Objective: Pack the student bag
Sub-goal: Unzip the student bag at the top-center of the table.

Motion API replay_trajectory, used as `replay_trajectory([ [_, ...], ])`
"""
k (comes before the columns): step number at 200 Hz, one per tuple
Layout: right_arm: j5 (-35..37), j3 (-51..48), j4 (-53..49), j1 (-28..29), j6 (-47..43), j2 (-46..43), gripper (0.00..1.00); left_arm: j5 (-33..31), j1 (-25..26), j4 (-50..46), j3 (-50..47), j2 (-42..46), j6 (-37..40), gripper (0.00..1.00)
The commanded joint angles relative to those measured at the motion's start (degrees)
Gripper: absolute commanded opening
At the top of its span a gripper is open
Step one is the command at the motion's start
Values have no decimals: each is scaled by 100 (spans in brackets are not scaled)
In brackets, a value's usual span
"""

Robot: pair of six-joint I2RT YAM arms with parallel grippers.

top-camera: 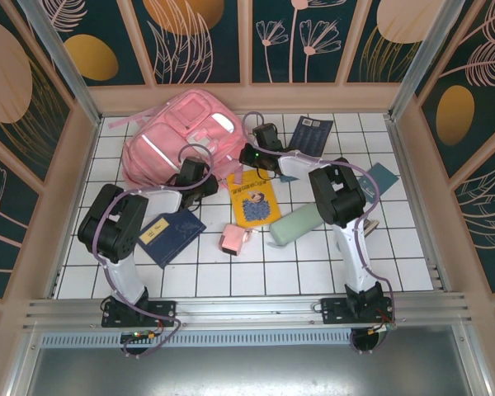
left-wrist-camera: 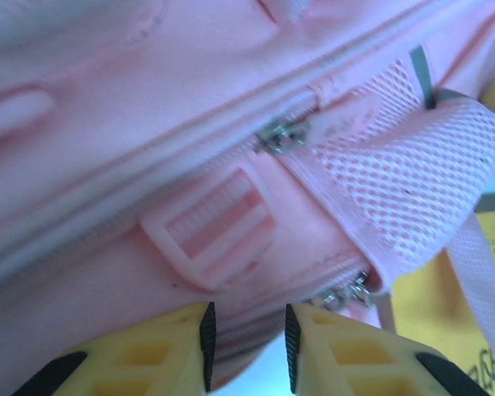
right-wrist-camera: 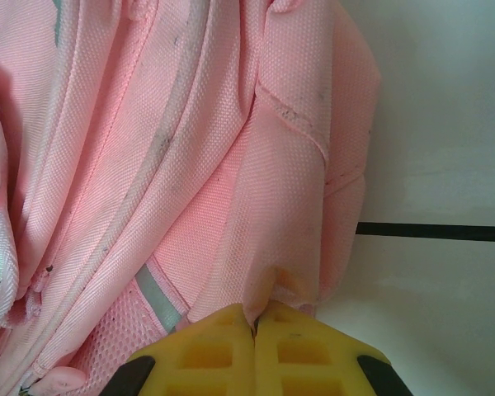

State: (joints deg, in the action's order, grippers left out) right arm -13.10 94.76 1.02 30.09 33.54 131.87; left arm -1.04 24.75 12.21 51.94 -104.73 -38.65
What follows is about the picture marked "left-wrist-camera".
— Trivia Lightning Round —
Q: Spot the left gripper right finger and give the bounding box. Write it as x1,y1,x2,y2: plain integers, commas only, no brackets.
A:
284,303,492,396

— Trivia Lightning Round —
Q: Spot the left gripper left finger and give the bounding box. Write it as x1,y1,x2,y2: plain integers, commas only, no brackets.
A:
10,300,218,396

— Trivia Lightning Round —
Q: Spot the yellow book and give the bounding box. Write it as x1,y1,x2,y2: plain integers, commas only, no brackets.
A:
389,69,495,396

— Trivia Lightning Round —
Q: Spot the pink student backpack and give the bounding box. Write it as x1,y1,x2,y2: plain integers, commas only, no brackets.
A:
0,0,495,391

